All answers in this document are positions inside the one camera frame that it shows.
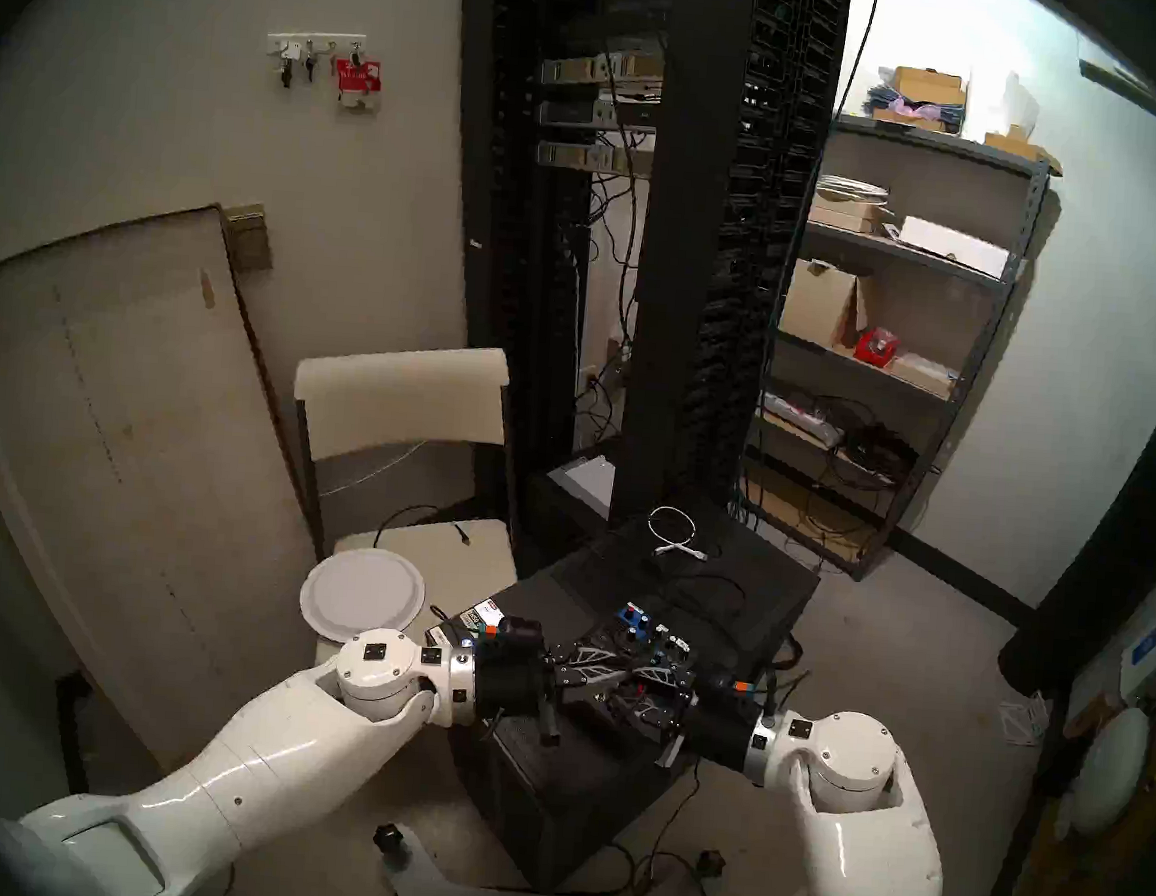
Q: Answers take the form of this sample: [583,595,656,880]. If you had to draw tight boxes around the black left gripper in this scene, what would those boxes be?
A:
[469,639,639,754]

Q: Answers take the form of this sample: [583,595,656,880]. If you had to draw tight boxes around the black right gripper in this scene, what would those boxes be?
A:
[615,652,771,778]

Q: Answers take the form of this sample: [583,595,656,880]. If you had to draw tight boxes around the blue black audio mixer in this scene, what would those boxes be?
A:
[572,598,701,758]

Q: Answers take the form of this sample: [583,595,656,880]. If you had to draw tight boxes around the black computer tower case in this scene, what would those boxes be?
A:
[410,486,826,896]

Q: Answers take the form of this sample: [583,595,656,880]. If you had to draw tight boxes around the grey flat device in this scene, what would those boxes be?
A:
[544,453,618,509]

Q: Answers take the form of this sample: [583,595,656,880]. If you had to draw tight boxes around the white round plate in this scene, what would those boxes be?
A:
[296,543,429,651]

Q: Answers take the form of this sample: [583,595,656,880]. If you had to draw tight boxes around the pink white package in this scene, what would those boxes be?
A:
[756,386,844,442]

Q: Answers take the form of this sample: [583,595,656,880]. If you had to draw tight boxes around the cream folding chair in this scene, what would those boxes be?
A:
[275,334,536,665]

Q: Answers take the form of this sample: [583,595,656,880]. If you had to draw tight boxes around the white lattice finger part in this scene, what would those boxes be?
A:
[996,688,1055,747]

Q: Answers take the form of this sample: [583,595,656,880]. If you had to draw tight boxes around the flat beige box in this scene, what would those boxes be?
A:
[886,351,960,398]

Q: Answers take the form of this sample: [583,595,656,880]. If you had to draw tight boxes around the open cardboard box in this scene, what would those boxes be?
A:
[777,257,873,353]

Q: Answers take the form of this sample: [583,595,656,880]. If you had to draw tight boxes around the black server rack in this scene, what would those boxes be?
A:
[424,0,669,555]
[607,0,852,538]

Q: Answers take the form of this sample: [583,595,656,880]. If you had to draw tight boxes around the white oval device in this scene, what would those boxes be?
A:
[1068,702,1152,839]

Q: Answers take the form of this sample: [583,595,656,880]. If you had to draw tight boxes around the grey metal shelving unit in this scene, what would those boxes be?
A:
[732,108,1055,593]

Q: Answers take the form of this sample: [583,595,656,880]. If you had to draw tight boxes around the white box blue label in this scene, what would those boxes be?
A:
[1117,600,1156,710]

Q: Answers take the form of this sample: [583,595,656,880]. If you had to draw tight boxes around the small beige box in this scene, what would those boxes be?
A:
[808,194,887,236]

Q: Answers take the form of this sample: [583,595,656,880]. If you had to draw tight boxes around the flat white box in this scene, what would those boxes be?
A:
[894,215,1014,279]

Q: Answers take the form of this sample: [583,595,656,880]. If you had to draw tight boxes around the beige leaning board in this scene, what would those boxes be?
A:
[0,190,344,779]

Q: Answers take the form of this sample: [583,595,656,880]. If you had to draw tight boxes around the blue pink plastic bags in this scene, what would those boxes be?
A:
[862,78,964,127]

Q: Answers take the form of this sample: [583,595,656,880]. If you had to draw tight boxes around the low brown cardboard box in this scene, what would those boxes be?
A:
[982,130,1066,176]

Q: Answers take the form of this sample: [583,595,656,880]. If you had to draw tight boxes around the white paper bag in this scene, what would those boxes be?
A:
[959,67,1044,145]

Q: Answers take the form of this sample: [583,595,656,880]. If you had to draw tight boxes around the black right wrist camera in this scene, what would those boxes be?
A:
[693,667,770,717]

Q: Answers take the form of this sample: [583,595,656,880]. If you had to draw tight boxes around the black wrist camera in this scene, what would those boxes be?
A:
[693,667,770,717]
[475,615,547,659]

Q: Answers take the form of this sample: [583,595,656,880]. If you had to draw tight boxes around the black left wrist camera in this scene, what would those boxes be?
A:
[475,615,547,659]

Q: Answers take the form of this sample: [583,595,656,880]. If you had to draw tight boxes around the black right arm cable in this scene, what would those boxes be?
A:
[756,662,815,725]

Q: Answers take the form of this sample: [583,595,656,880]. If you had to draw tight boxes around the tangled thin black cables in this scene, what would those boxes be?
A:
[574,507,761,662]

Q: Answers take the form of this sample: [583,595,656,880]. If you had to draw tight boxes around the coiled white USB cable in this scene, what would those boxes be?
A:
[645,504,712,561]

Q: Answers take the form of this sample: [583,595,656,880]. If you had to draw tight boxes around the thin black cable with plug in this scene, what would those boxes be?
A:
[374,502,478,556]

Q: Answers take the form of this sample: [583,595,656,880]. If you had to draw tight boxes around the thin white cable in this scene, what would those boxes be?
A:
[316,434,427,506]

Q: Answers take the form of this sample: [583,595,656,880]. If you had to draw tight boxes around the black cable bundle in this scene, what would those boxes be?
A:
[817,395,947,498]

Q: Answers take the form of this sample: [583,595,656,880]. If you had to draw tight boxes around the coiled white cables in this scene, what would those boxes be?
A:
[814,173,893,207]

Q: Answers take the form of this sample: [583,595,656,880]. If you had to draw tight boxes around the beige wall switch plate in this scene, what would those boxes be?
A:
[218,200,278,276]

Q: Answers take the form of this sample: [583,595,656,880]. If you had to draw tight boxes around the white key hook rail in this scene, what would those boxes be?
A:
[264,28,368,93]

